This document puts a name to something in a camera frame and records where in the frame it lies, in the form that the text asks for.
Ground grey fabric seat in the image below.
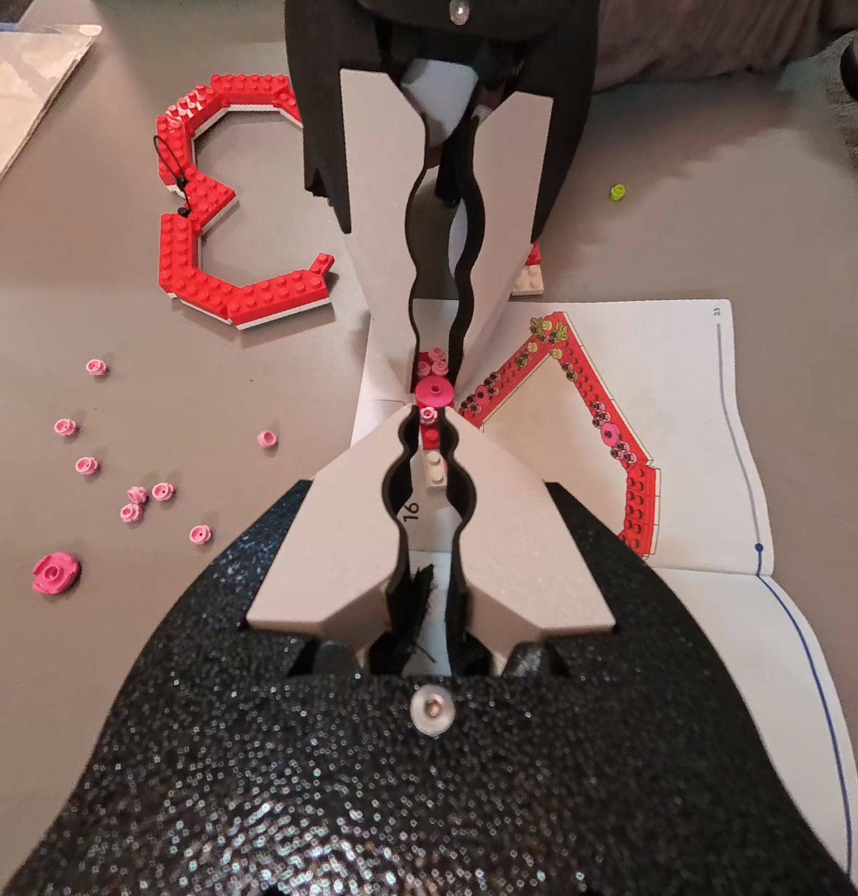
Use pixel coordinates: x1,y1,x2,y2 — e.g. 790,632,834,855
597,0,858,183

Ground scattered small pink lego flowers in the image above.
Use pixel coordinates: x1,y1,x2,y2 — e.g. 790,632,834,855
54,358,279,547

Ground red lego heart frame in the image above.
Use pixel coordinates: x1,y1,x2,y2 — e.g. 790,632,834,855
154,72,336,331

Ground lego instruction booklet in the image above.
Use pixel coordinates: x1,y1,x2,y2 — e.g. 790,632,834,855
350,297,858,896

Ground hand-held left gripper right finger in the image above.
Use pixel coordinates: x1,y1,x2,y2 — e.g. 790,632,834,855
443,405,617,679

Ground small red white lego block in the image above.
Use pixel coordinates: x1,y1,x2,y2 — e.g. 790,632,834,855
510,240,546,295

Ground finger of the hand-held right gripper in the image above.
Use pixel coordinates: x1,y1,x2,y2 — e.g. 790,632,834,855
446,90,556,382
339,66,433,394

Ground black string loop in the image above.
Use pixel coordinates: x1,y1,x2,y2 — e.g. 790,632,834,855
153,135,195,217

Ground white paper sheet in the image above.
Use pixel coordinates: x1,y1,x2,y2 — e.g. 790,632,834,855
0,24,102,211

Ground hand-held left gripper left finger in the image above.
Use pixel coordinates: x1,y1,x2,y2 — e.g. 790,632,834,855
245,405,421,676

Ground red and white lego segment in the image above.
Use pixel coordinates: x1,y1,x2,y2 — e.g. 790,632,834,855
411,346,466,492

